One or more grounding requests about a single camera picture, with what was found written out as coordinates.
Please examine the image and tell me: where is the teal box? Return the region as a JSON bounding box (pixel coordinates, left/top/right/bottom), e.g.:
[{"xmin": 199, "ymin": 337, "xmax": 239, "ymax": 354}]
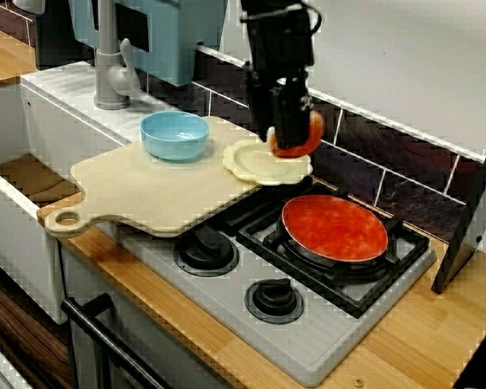
[{"xmin": 66, "ymin": 0, "xmax": 230, "ymax": 87}]

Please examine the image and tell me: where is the grey toy stove top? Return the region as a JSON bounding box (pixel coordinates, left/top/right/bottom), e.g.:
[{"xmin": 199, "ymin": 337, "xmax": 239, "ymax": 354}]
[{"xmin": 117, "ymin": 177, "xmax": 438, "ymax": 388}]

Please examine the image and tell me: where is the white round object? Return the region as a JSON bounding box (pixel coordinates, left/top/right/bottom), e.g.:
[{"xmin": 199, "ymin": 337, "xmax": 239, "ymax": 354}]
[{"xmin": 12, "ymin": 0, "xmax": 45, "ymax": 13}]

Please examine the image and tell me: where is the salmon sushi toy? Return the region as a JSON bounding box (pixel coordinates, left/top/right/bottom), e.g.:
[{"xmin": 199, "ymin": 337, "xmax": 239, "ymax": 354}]
[{"xmin": 266, "ymin": 109, "xmax": 324, "ymax": 159}]

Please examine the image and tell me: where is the red round plate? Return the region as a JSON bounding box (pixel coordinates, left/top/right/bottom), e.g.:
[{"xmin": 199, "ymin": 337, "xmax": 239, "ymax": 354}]
[{"xmin": 281, "ymin": 194, "xmax": 390, "ymax": 263}]

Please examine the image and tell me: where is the black oven door handle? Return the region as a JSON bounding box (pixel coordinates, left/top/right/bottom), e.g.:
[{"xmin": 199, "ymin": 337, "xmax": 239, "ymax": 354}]
[{"xmin": 60, "ymin": 293, "xmax": 163, "ymax": 389}]

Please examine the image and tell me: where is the cream scalloped plate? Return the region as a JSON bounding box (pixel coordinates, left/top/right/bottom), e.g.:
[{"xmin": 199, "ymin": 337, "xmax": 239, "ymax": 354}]
[{"xmin": 221, "ymin": 138, "xmax": 313, "ymax": 187}]

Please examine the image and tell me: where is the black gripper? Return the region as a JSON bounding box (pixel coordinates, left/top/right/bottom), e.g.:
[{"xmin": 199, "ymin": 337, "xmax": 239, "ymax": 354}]
[{"xmin": 242, "ymin": 10, "xmax": 317, "ymax": 150}]

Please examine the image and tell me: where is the black stove knob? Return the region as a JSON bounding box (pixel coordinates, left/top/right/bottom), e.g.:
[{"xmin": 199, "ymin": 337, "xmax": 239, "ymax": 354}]
[
  {"xmin": 244, "ymin": 277, "xmax": 305, "ymax": 325},
  {"xmin": 173, "ymin": 226, "xmax": 241, "ymax": 277}
]

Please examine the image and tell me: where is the grey oven front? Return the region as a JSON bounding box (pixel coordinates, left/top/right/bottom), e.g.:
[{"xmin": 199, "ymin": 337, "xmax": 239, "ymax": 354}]
[{"xmin": 60, "ymin": 242, "xmax": 244, "ymax": 389}]

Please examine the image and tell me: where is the black burner grate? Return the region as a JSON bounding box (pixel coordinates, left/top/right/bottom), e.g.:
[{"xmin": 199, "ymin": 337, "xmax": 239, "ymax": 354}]
[{"xmin": 220, "ymin": 180, "xmax": 431, "ymax": 319}]

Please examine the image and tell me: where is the grey toy faucet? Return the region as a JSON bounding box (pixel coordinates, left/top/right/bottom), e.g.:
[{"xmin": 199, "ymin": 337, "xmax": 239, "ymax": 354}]
[{"xmin": 93, "ymin": 0, "xmax": 143, "ymax": 111}]

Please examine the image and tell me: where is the light blue bowl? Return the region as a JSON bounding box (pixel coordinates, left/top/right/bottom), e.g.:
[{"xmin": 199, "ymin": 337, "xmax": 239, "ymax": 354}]
[{"xmin": 139, "ymin": 111, "xmax": 211, "ymax": 163}]

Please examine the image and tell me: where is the white sink basin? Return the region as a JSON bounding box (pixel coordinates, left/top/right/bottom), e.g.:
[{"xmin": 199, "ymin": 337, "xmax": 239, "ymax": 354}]
[{"xmin": 0, "ymin": 60, "xmax": 195, "ymax": 325}]

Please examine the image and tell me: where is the wooden cutting board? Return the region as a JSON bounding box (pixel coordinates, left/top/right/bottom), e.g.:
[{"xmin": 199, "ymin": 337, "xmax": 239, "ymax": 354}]
[{"xmin": 43, "ymin": 115, "xmax": 268, "ymax": 239}]

